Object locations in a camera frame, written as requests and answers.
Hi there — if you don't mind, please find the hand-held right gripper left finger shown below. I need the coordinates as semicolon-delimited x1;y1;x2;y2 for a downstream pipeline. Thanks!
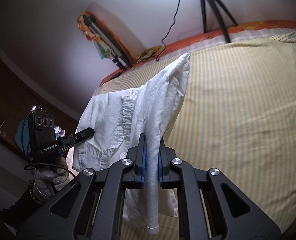
16;133;147;240

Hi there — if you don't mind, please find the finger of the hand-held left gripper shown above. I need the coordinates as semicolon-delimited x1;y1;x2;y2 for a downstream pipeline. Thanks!
61;127;95;152

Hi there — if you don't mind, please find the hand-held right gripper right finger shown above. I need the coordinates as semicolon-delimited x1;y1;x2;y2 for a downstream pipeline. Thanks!
158;140;281;240

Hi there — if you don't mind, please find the white button shirt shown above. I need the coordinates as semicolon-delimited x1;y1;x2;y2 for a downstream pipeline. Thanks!
72;52;191;235

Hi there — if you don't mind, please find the person's left forearm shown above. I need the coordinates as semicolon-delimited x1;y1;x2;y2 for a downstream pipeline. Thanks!
0;180;44;222

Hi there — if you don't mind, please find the person's left hand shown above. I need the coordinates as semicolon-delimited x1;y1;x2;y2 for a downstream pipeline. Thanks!
33;159;69;198

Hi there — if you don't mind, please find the teal board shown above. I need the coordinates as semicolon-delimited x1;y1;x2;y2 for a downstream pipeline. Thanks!
14;120;32;155

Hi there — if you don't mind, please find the brown wooden wardrobe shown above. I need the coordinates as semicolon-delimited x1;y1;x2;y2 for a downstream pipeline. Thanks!
0;50;79;160

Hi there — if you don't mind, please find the folded silver black tripod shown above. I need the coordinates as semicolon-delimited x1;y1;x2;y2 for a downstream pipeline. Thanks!
83;15;133;69

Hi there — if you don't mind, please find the yellow striped bed sheet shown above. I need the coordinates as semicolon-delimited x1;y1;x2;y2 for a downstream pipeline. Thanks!
65;30;296;233

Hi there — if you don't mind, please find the colourful printed cloth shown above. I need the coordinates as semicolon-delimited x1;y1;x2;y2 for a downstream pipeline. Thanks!
76;10;113;60

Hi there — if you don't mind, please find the orange mattress sheet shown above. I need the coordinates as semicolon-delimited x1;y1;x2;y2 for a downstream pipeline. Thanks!
101;20;296;87

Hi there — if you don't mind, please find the pale textured bedspread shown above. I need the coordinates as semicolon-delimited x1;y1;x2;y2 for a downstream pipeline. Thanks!
98;27;296;95

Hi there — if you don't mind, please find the black tripod stand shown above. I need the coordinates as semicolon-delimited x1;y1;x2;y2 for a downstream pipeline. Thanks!
193;0;238;43

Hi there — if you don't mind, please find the black power cable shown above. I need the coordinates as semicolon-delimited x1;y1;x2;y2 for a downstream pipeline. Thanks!
157;0;182;62

